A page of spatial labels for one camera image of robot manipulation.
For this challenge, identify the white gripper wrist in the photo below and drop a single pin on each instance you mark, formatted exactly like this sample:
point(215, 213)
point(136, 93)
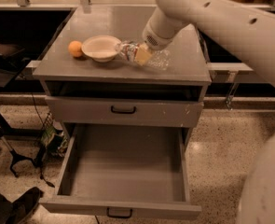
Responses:
point(155, 41)

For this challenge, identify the clear plastic water bottle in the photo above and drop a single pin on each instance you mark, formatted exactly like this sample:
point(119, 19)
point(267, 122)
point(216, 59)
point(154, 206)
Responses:
point(160, 58)

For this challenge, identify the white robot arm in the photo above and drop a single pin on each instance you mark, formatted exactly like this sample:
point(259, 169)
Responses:
point(249, 34)

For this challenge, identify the grey drawer cabinet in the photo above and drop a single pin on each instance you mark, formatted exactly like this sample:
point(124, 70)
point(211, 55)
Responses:
point(185, 80)

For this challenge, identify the closed grey upper drawer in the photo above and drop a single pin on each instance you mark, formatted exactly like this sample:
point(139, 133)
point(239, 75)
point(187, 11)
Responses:
point(125, 112)

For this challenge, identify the open grey middle drawer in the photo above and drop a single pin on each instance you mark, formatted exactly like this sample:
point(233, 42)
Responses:
point(123, 172)

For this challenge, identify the white bowl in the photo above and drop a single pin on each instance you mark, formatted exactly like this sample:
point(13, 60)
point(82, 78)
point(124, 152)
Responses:
point(101, 48)

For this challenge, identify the orange fruit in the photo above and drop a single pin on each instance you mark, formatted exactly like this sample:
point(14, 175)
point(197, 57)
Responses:
point(74, 49)

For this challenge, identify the black device on stand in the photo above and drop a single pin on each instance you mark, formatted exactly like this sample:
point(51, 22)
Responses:
point(12, 62)

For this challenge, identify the black tripod stand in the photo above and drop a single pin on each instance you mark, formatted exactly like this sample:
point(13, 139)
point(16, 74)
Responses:
point(16, 157)

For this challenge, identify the black shoe bottom left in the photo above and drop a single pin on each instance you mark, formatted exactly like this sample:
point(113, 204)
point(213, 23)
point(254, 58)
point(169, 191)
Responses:
point(18, 211)

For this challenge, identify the metal shelf rail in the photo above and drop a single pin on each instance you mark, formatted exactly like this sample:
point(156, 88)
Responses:
point(230, 72)

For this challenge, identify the wire basket with items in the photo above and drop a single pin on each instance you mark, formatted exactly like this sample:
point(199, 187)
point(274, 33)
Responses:
point(53, 138)

